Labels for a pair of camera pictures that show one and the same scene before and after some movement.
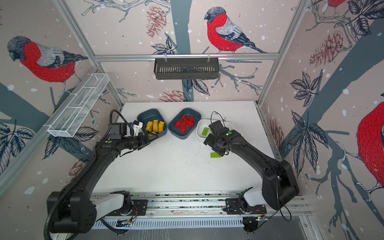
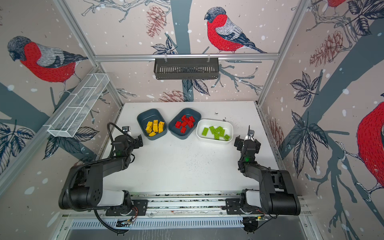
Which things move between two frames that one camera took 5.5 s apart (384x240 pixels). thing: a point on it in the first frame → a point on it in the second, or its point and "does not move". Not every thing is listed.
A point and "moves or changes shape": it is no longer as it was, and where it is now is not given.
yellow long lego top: x=161 y=125 does not move
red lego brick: x=190 y=123 does not move
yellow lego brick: x=149 y=124 does not move
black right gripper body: x=213 y=142 → x=241 y=141
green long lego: x=205 y=131 does not move
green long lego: x=214 y=155 moves or changes shape
